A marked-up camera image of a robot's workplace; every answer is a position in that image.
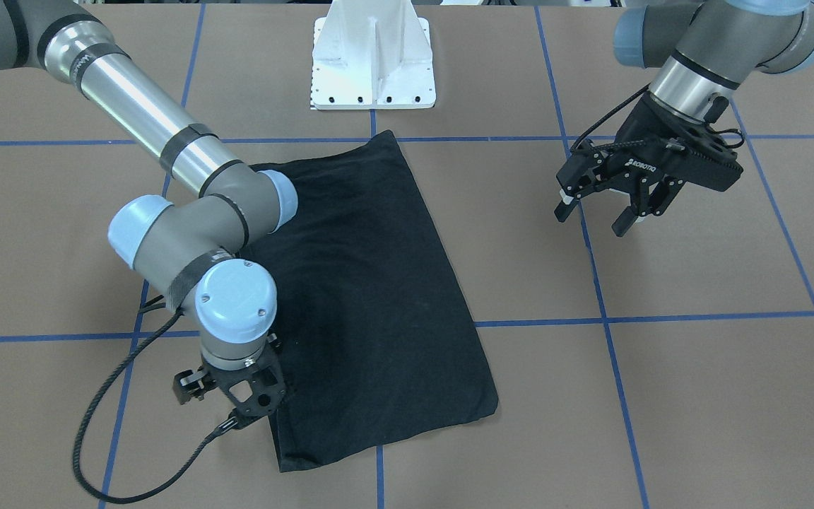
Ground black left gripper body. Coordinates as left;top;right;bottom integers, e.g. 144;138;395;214
557;91;743;216

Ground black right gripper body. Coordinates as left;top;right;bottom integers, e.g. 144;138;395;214
172;342;288;431

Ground black graphic t-shirt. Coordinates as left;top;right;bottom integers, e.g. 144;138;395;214
240;130;500;472

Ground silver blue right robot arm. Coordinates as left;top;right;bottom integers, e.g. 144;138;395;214
0;4;302;440

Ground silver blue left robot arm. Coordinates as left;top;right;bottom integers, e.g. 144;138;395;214
555;1;814;236

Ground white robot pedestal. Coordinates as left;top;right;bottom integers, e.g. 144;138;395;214
310;1;437;110

